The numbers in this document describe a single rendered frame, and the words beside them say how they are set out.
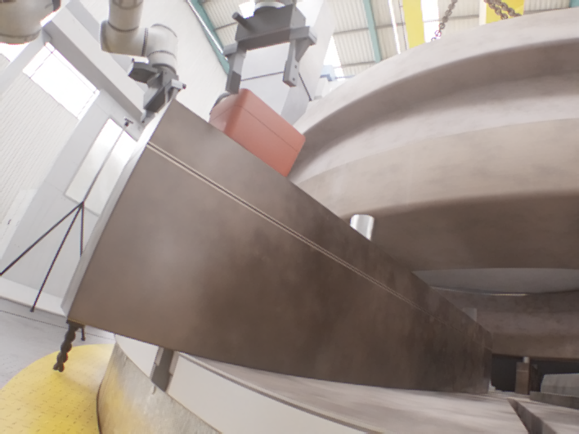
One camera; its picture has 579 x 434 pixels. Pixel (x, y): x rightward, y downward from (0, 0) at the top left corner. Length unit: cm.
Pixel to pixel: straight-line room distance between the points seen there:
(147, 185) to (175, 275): 14
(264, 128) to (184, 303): 37
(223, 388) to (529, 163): 93
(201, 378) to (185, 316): 10
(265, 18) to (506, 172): 76
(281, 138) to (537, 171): 71
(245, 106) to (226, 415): 53
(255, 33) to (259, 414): 60
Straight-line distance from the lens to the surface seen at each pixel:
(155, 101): 91
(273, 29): 61
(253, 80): 500
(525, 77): 150
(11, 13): 103
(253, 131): 64
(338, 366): 77
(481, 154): 105
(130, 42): 98
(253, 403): 39
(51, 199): 342
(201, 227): 52
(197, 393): 48
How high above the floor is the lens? 36
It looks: 24 degrees up
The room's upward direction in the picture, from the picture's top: 15 degrees clockwise
